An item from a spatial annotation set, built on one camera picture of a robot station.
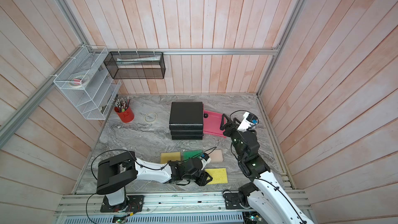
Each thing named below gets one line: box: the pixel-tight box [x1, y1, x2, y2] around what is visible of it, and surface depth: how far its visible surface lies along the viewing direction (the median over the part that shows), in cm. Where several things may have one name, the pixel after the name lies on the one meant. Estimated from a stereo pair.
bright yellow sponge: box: [204, 168, 229, 185], surface depth 81 cm
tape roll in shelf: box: [68, 74, 90, 89], surface depth 75 cm
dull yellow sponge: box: [160, 151, 181, 164], surface depth 90 cm
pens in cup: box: [111, 96, 131, 113], surface depth 95 cm
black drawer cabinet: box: [168, 101, 204, 140], surface depth 89 cm
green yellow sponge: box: [183, 149, 203, 161], surface depth 92 cm
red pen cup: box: [114, 105, 135, 123], surface depth 102 cm
